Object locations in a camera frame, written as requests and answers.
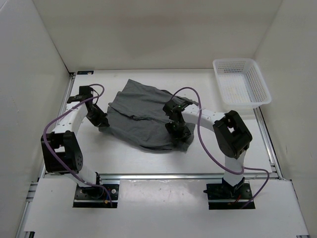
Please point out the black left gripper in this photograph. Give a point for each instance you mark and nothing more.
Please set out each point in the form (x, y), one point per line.
(102, 121)

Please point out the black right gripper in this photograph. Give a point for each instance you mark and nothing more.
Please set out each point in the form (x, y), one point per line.
(185, 134)

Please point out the grey shorts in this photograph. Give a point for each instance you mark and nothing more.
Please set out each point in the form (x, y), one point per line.
(136, 116)

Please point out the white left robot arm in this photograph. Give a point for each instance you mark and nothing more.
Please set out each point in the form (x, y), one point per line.
(61, 150)

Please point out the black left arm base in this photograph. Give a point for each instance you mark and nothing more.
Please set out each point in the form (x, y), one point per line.
(94, 197)

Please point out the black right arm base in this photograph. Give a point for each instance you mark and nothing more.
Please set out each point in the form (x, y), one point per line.
(222, 197)

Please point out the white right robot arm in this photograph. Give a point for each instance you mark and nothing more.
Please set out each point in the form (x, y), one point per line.
(232, 135)

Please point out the white plastic basket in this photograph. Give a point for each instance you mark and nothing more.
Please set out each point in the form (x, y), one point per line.
(241, 84)

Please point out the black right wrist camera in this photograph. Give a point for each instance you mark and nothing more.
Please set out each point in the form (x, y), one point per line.
(174, 110)

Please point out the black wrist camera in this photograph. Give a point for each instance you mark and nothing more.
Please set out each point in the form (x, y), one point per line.
(85, 92)
(174, 110)

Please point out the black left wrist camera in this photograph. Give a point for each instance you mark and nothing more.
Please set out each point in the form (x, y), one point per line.
(85, 92)

